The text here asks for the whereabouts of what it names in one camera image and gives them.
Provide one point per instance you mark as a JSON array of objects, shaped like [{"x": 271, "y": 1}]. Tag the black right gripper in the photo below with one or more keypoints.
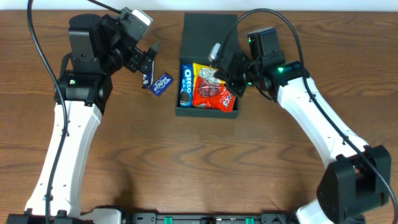
[{"x": 236, "y": 73}]

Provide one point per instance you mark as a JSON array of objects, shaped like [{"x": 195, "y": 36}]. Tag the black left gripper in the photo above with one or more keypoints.
[{"x": 140, "y": 61}]

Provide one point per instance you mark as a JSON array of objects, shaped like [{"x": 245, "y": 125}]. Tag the dark purple chocolate bar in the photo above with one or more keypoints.
[{"x": 148, "y": 77}]

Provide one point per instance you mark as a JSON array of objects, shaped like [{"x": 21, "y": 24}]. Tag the yellow Hacks candy bag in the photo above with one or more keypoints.
[{"x": 203, "y": 73}]

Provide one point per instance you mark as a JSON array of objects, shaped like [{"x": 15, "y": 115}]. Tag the red Hacks candy bag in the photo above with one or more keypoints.
[{"x": 211, "y": 93}]

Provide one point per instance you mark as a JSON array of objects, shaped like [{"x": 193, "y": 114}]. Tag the blue Oreo cookie pack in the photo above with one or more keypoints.
[{"x": 186, "y": 88}]

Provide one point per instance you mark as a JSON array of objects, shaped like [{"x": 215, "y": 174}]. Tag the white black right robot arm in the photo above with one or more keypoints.
[{"x": 357, "y": 175}]

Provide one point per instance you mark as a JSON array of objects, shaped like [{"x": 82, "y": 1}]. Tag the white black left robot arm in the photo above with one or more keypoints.
[{"x": 101, "y": 45}]

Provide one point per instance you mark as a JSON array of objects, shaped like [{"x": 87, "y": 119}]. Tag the blue Eclipse mint tin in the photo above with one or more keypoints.
[{"x": 161, "y": 84}]

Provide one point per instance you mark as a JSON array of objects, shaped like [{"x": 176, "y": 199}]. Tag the black open gift box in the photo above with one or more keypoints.
[{"x": 201, "y": 31}]

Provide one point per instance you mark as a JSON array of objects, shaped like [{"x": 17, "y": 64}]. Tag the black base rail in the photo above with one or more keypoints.
[{"x": 152, "y": 218}]

